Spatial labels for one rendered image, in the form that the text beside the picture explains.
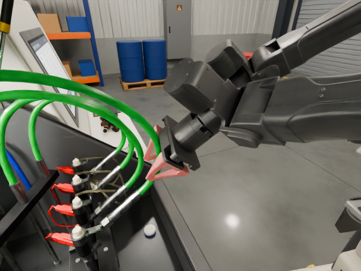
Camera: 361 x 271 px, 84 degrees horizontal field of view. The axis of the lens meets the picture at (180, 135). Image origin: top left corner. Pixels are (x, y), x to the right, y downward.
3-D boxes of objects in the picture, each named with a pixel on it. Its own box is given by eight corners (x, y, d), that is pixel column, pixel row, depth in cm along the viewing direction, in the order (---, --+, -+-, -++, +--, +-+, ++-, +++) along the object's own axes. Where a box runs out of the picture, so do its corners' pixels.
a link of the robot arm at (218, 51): (283, 75, 42) (274, 56, 48) (256, 32, 37) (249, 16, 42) (233, 104, 49) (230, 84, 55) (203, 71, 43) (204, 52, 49)
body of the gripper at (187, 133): (167, 161, 32) (203, 132, 29) (159, 120, 39) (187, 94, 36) (193, 173, 36) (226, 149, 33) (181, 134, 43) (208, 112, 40)
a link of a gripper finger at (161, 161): (134, 184, 35) (172, 154, 31) (132, 154, 40) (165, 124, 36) (162, 194, 39) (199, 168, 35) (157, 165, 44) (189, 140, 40)
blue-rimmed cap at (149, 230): (157, 234, 70) (157, 231, 69) (145, 238, 69) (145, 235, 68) (153, 225, 73) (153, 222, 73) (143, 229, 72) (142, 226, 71)
